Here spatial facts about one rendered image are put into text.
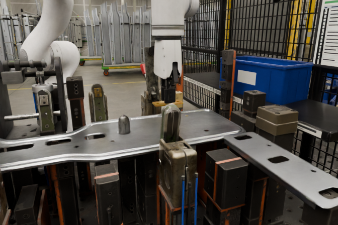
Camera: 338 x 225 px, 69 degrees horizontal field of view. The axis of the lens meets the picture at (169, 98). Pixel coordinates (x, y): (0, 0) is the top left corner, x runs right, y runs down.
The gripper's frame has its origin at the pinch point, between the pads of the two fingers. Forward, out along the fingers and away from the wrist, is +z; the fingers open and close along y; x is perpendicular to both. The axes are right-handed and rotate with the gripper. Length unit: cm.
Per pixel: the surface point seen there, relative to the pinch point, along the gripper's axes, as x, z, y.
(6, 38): -234, 9, -925
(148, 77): -1.5, -2.6, -13.9
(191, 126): 6.1, 9.4, 2.7
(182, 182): -6.6, 10.4, 25.1
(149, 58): -0.7, -8.4, -15.9
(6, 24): -229, -35, -930
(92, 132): -21.0, 9.3, -2.6
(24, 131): -40.2, 12.8, -19.2
